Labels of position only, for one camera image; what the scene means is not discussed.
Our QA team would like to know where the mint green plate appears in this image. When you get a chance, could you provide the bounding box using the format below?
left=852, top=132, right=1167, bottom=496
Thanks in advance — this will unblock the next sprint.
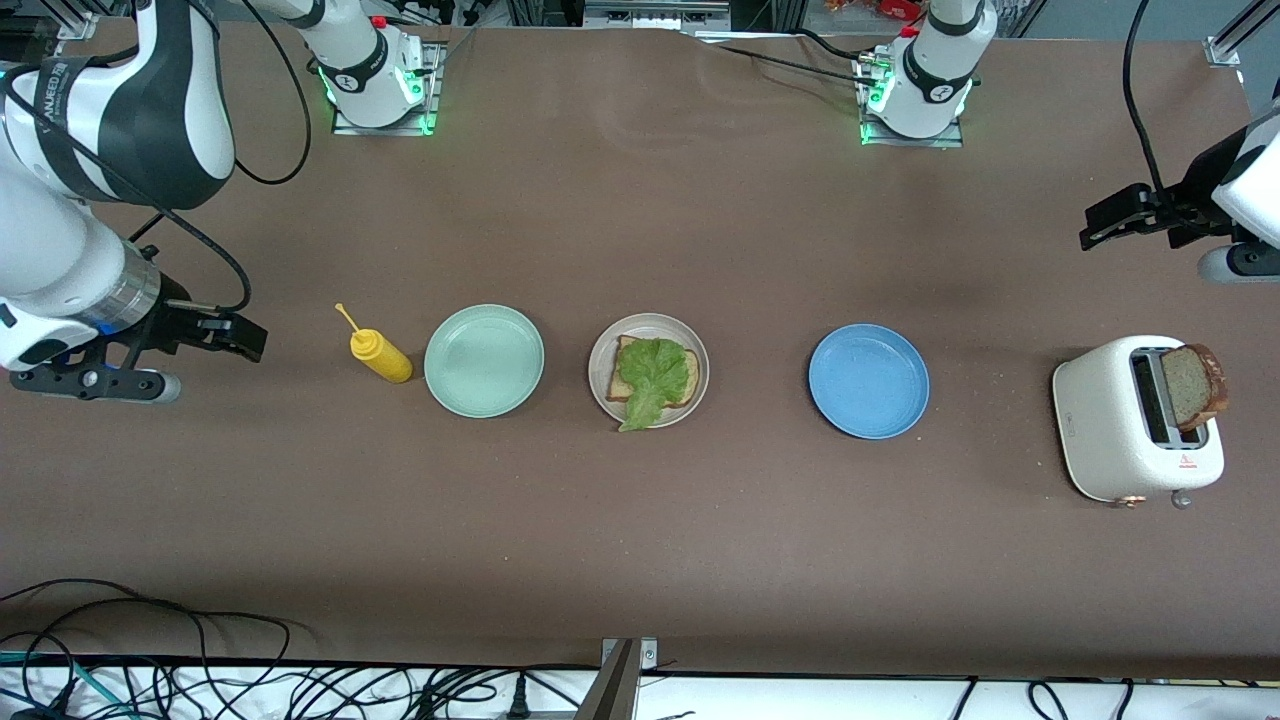
left=424, top=304, right=546, bottom=419

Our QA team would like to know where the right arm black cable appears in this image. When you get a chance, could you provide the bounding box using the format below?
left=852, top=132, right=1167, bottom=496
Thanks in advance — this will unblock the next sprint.
left=0, top=0, right=314, bottom=313

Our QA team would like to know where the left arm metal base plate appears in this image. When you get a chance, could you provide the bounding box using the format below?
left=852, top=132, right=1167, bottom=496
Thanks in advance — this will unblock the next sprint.
left=858, top=55, right=966, bottom=149

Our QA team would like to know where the white two-slot toaster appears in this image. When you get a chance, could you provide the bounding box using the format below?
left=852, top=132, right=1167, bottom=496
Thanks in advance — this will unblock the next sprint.
left=1052, top=335, right=1226, bottom=504

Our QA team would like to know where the metal table clamp bracket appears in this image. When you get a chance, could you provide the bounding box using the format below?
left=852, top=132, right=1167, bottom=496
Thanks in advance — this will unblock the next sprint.
left=575, top=637, right=659, bottom=720

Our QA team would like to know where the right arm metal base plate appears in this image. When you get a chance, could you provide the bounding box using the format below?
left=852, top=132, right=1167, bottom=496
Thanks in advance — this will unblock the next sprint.
left=332, top=40, right=443, bottom=137

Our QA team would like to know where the brown bread slice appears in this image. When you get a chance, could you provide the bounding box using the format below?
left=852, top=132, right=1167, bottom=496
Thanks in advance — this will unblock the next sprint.
left=1160, top=343, right=1230, bottom=433
left=606, top=334, right=700, bottom=408

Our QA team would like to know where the beige plate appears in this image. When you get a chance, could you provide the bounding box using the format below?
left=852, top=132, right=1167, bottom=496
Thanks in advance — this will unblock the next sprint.
left=588, top=313, right=710, bottom=429

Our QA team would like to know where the black table-edge cable loop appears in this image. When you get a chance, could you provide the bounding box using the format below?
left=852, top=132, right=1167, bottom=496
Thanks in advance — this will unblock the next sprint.
left=0, top=578, right=293, bottom=663

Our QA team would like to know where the green lettuce leaf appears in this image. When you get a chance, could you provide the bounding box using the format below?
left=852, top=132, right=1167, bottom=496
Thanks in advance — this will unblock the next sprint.
left=617, top=338, right=691, bottom=433

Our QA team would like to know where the teal cable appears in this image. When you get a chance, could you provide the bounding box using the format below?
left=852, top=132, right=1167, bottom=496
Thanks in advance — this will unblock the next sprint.
left=0, top=650, right=136, bottom=719

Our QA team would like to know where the aluminium frame profile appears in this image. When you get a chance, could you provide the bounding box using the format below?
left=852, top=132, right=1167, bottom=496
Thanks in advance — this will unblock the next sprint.
left=1205, top=0, right=1280, bottom=69

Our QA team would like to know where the blue plate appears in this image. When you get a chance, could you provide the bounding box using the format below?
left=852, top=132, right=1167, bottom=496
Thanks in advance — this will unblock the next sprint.
left=808, top=323, right=931, bottom=440

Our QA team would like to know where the left base black cable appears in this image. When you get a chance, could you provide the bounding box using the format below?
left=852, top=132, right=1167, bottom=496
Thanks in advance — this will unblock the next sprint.
left=700, top=28, right=886, bottom=89

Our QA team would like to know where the yellow mustard squeeze bottle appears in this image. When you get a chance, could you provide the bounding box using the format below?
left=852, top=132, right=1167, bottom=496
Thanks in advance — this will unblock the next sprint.
left=335, top=303, right=414, bottom=385

